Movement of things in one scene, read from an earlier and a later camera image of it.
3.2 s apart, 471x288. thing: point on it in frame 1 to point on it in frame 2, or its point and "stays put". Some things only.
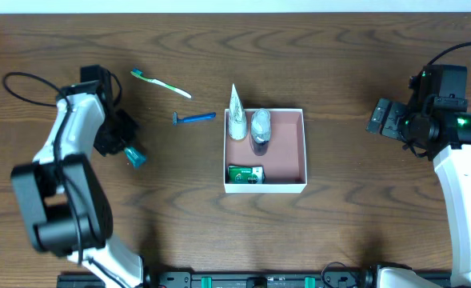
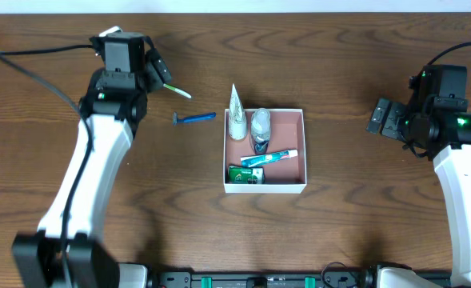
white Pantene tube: x=237 y=118 stays put
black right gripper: x=388 y=118 stays put
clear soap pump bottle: x=261 y=131 stays put
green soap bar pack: x=245 y=174 stays put
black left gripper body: x=115 y=136 to x=157 y=68
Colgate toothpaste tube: x=137 y=158 to x=265 y=158
